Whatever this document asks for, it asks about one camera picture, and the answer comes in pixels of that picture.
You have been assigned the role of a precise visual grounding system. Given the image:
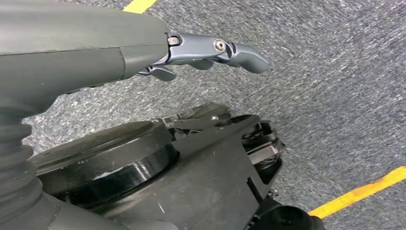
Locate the yellow floor tape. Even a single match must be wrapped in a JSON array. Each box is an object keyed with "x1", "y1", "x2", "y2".
[
  {"x1": 123, "y1": 0, "x2": 158, "y2": 14},
  {"x1": 308, "y1": 166, "x2": 406, "y2": 219}
]

